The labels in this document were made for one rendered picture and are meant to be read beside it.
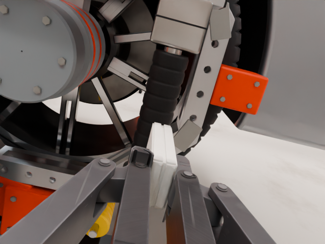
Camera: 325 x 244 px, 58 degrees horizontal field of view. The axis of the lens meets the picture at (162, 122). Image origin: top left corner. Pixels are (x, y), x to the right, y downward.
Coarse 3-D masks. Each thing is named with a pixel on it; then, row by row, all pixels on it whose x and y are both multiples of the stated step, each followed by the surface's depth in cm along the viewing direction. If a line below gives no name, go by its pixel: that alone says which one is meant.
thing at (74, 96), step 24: (96, 72) 62; (120, 72) 61; (144, 72) 62; (0, 96) 68; (72, 96) 62; (0, 120) 63; (24, 120) 70; (48, 120) 77; (72, 120) 63; (120, 120) 64; (24, 144) 63; (48, 144) 66; (72, 144) 66; (96, 144) 70; (120, 144) 67
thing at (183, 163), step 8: (184, 160) 19; (184, 168) 18; (200, 184) 16; (168, 200) 16; (208, 200) 15; (208, 208) 15; (216, 208) 15; (208, 216) 15; (216, 216) 15; (216, 224) 15
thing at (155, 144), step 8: (152, 128) 21; (160, 128) 21; (152, 136) 20; (160, 136) 20; (152, 144) 18; (160, 144) 18; (160, 152) 17; (160, 160) 16; (152, 168) 16; (160, 168) 16; (152, 176) 16; (160, 176) 16; (152, 184) 16; (152, 192) 16; (152, 200) 17
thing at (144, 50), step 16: (96, 0) 70; (128, 16) 72; (144, 16) 72; (128, 32) 73; (128, 48) 74; (144, 48) 74; (144, 64) 75; (112, 80) 76; (80, 96) 77; (96, 96) 77; (112, 96) 77
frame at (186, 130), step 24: (216, 24) 48; (216, 48) 49; (192, 72) 55; (216, 72) 50; (192, 96) 52; (192, 120) 54; (0, 144) 59; (192, 144) 54; (0, 168) 55; (24, 168) 55; (48, 168) 56; (72, 168) 60
